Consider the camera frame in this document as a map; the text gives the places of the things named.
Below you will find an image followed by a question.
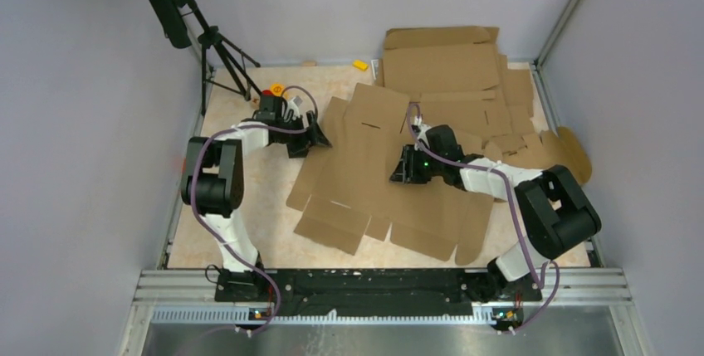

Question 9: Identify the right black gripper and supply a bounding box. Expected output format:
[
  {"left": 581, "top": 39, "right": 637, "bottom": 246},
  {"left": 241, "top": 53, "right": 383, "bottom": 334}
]
[{"left": 390, "top": 144, "right": 445, "bottom": 184}]

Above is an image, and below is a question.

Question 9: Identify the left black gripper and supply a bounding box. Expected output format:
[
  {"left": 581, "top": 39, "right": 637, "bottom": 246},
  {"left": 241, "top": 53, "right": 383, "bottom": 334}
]
[{"left": 276, "top": 110, "right": 330, "bottom": 158}]

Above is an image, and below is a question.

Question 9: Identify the cardboard box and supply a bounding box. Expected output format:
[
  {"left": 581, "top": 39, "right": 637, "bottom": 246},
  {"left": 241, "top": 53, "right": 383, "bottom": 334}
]
[{"left": 286, "top": 83, "right": 494, "bottom": 266}]

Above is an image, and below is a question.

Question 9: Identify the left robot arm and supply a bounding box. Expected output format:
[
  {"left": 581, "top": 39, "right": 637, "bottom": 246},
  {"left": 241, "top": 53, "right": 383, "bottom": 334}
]
[{"left": 180, "top": 95, "right": 331, "bottom": 301}]

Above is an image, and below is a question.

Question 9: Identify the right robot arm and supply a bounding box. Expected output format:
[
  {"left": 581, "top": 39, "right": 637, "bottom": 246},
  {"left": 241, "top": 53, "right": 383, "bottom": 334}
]
[{"left": 389, "top": 119, "right": 602, "bottom": 300}]

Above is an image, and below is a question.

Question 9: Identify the yellow round toy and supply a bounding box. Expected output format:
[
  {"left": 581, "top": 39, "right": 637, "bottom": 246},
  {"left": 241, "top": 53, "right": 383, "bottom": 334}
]
[{"left": 269, "top": 83, "right": 286, "bottom": 98}]

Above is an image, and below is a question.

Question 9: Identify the stack of cardboard blanks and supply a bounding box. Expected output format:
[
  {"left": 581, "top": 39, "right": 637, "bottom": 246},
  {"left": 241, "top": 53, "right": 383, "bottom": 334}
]
[{"left": 381, "top": 26, "right": 564, "bottom": 169}]

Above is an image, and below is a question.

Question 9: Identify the yellow block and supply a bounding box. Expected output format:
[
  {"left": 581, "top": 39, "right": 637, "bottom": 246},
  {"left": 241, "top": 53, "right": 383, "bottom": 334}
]
[{"left": 352, "top": 60, "right": 369, "bottom": 71}]

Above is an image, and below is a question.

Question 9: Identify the small printed card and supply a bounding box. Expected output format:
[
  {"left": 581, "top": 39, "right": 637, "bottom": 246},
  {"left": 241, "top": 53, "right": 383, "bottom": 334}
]
[{"left": 370, "top": 59, "right": 379, "bottom": 81}]

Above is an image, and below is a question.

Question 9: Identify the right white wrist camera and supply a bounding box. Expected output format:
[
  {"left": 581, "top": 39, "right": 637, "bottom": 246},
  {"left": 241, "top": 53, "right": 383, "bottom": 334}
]
[{"left": 409, "top": 116, "right": 431, "bottom": 150}]

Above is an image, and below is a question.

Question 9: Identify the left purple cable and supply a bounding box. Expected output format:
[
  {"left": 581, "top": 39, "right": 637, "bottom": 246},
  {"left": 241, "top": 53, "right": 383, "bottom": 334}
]
[{"left": 188, "top": 85, "right": 320, "bottom": 338}]

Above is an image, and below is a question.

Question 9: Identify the black camera tripod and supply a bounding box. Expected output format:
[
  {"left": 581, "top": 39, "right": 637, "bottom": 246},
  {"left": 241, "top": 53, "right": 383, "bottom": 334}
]
[{"left": 149, "top": 0, "right": 262, "bottom": 115}]

